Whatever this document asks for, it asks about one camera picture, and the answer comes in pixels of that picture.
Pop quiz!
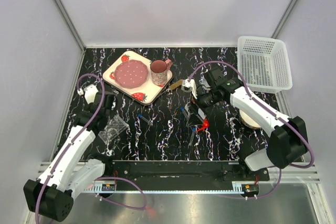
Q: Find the white wash bottle red cap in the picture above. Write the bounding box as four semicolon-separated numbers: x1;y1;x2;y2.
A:
184;103;211;133

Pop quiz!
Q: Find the clear test tube rack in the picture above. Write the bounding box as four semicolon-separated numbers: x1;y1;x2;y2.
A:
98;115;129;143

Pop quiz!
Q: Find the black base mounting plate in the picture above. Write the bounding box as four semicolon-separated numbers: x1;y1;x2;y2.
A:
95;161;270;194

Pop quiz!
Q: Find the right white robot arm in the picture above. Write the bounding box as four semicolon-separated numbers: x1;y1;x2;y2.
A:
182;67;309;180

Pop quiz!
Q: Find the cream strawberry tray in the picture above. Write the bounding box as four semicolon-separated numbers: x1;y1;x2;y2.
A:
102;51;173;105

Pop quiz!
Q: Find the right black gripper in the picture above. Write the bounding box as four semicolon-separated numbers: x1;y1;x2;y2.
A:
186;88;219;127

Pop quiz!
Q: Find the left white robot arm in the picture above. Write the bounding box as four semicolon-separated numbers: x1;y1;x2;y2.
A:
23;92;114;222

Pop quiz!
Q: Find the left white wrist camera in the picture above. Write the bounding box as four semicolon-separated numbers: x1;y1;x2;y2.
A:
77;84;98;104

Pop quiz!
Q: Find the white plastic basket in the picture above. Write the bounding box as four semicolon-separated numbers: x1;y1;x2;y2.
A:
237;36;292;94

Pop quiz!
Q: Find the cream floral bowl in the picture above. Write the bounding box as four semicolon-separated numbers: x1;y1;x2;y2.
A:
239;110;261;130

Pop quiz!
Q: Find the blue capped test tube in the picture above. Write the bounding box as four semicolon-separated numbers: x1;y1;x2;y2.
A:
138;114;153;125
188;127;196;147
180;107;190;121

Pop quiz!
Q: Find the pink dotted plate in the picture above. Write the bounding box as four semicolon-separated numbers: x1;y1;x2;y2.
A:
113;60;149;89

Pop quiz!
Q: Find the pink patterned mug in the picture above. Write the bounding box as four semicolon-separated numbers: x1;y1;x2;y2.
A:
150;59;172;86

